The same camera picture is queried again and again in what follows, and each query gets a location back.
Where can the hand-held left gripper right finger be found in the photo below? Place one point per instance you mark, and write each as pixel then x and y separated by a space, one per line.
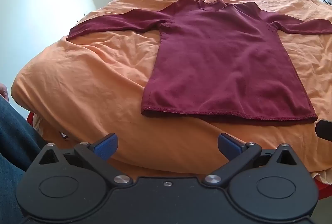
pixel 229 147

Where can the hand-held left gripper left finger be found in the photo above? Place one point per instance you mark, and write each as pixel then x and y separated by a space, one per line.
pixel 105 147

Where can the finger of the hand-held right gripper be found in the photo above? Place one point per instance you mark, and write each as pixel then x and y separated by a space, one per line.
pixel 325 130

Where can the maroon long-sleeved shirt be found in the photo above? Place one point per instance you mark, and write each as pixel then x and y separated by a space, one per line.
pixel 220 63

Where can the red bed sheet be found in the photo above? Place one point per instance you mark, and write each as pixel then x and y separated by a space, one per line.
pixel 325 187

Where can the orange blanket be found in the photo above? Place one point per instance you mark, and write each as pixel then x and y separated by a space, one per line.
pixel 90 78

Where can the person's blue jeans leg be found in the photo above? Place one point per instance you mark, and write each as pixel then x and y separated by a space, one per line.
pixel 13 141

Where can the white wall socket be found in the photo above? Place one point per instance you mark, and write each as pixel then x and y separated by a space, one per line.
pixel 80 18

